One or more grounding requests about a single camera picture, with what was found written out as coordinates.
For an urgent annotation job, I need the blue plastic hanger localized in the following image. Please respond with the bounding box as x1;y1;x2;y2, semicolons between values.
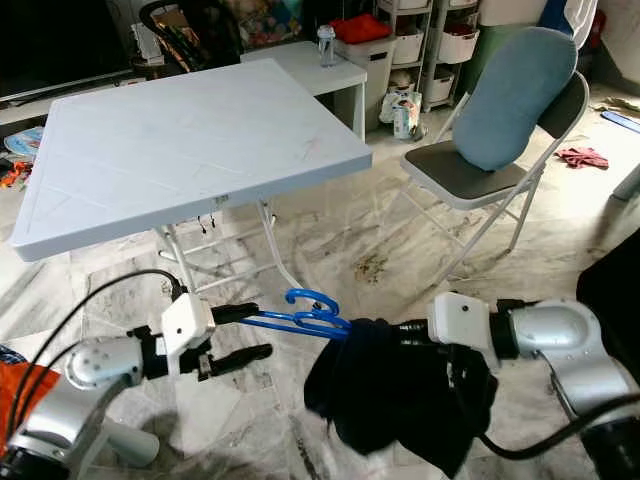
240;287;354;342

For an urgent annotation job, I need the white shelf rack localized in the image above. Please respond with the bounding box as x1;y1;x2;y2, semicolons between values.
375;0;482;107

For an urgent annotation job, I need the white snack bag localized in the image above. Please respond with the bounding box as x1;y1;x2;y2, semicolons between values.
380;88;424;140

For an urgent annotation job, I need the grey storage bin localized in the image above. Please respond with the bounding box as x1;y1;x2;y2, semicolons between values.
345;38;397;127

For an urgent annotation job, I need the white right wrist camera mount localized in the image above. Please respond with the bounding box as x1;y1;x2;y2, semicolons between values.
427;291;502;372

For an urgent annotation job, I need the clear water bottle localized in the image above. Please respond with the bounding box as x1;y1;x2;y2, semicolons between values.
317;25;337;69

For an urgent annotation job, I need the black television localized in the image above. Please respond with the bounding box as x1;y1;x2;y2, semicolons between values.
0;0;132;97

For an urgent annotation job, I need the red cloth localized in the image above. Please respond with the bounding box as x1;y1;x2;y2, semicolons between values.
330;14;392;47

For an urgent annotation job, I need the black stroller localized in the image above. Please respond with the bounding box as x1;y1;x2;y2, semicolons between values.
139;0;242;74

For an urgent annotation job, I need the blue cartoon print toy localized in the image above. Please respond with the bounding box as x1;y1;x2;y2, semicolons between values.
5;125;47;157

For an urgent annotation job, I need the dark navy garment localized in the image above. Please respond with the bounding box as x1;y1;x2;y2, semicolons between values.
302;317;497;480

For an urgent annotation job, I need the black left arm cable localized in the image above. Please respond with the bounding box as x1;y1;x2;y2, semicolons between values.
14;267;187;433

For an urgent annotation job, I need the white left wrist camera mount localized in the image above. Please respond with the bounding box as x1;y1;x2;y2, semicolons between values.
159;292;217;378

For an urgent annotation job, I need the white low table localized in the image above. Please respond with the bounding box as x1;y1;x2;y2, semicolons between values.
240;42;367;137

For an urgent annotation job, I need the pink rag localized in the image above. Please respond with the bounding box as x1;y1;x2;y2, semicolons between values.
555;146;612;172

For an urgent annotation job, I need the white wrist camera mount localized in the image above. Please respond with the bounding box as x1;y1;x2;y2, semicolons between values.
427;291;502;372
159;292;217;378

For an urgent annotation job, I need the blue cushion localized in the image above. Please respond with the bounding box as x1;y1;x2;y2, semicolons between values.
452;27;580;174

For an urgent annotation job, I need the grey folding chair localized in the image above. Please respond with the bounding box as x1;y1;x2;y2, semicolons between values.
399;70;592;287

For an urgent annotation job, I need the orange shirt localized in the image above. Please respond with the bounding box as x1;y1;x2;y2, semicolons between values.
0;345;54;433

